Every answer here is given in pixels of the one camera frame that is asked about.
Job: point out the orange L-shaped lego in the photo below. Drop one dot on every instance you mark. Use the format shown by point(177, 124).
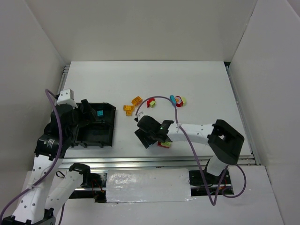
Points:
point(128, 109)

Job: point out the small lime lego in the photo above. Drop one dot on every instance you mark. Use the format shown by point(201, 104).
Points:
point(152, 104)

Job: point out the lime lego by flower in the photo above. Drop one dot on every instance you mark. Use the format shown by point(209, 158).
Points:
point(183, 101)

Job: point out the black compartment tray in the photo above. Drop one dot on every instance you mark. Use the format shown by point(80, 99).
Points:
point(98, 133)

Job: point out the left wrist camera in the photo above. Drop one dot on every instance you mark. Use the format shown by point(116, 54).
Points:
point(66, 97)

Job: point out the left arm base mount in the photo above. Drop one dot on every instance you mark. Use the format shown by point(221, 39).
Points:
point(94, 189)

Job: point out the small blue lego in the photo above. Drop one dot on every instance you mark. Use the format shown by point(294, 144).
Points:
point(100, 113)

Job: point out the red arch lego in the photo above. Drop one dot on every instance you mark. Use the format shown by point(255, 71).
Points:
point(148, 101)

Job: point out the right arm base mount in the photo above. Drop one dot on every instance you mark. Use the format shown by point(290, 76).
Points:
point(197, 185)

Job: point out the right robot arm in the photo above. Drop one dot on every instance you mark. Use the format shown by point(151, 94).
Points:
point(225, 141)

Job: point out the green lego brick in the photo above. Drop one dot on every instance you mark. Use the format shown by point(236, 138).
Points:
point(166, 144)

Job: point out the orange printed lego brick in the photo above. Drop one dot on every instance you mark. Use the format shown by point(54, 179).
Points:
point(137, 101)

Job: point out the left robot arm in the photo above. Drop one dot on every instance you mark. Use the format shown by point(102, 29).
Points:
point(38, 204)

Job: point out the aluminium front rail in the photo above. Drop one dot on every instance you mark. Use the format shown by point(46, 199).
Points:
point(131, 162)

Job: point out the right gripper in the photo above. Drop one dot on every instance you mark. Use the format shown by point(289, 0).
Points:
point(147, 135)

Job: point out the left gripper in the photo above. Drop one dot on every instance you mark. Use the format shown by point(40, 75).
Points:
point(81, 112)

